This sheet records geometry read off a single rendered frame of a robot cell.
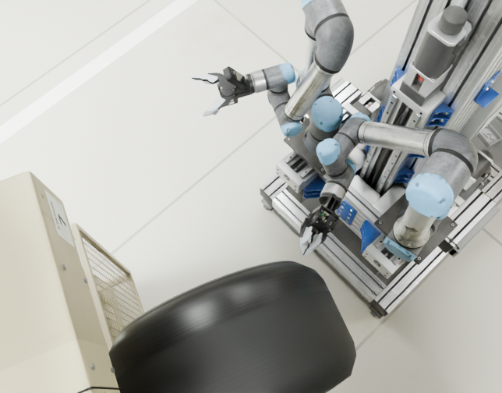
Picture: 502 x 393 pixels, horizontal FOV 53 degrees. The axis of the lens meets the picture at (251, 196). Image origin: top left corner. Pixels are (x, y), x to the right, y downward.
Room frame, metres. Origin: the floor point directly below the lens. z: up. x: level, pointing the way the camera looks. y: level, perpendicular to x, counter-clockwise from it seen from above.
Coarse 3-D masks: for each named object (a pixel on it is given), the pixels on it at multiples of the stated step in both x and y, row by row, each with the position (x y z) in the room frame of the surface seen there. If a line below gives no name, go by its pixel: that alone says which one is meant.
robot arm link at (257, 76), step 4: (252, 72) 1.06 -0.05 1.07; (256, 72) 1.05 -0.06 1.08; (260, 72) 1.04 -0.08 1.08; (252, 76) 1.03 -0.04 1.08; (256, 76) 1.03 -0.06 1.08; (260, 76) 1.02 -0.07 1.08; (256, 80) 1.01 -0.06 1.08; (260, 80) 1.01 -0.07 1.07; (264, 80) 1.01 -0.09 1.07; (256, 84) 1.00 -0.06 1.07; (260, 84) 1.00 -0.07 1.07; (264, 84) 1.00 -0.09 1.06; (256, 88) 0.99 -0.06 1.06; (260, 88) 1.00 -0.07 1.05; (264, 88) 1.00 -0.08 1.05; (256, 92) 0.99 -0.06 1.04
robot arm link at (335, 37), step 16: (320, 32) 0.98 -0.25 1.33; (336, 32) 0.96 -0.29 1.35; (352, 32) 0.97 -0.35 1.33; (320, 48) 0.95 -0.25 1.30; (336, 48) 0.93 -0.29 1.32; (320, 64) 0.92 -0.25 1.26; (336, 64) 0.90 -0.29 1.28; (304, 80) 0.94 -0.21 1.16; (320, 80) 0.91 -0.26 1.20; (304, 96) 0.91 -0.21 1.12; (288, 112) 0.91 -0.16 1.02; (304, 112) 0.90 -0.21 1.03; (288, 128) 0.87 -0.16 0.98
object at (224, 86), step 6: (222, 78) 1.04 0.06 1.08; (246, 78) 1.04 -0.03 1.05; (222, 84) 1.01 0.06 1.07; (228, 84) 1.01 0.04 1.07; (252, 84) 1.00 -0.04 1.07; (222, 90) 0.99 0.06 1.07; (228, 90) 0.99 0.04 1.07; (234, 90) 0.99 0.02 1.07; (240, 90) 1.00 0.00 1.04; (246, 90) 1.01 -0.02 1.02; (252, 90) 0.99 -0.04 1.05; (222, 96) 0.98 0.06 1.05; (234, 96) 0.97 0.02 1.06; (240, 96) 1.00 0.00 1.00; (234, 102) 0.98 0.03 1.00
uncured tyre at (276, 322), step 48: (240, 288) 0.22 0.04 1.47; (288, 288) 0.22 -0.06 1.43; (144, 336) 0.14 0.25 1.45; (192, 336) 0.13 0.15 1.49; (240, 336) 0.12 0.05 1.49; (288, 336) 0.11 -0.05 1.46; (336, 336) 0.11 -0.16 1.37; (144, 384) 0.05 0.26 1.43; (192, 384) 0.04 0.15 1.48; (240, 384) 0.03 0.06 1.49; (288, 384) 0.02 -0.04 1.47; (336, 384) 0.01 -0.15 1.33
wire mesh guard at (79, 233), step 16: (80, 240) 0.52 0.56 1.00; (80, 256) 0.47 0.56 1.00; (96, 256) 0.52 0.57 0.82; (112, 256) 0.58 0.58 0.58; (112, 272) 0.50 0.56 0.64; (128, 272) 0.57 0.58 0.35; (96, 288) 0.36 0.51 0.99; (112, 288) 0.42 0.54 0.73; (128, 288) 0.48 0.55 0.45; (96, 304) 0.31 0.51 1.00; (112, 320) 0.28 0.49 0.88; (128, 320) 0.31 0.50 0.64; (112, 336) 0.22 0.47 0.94
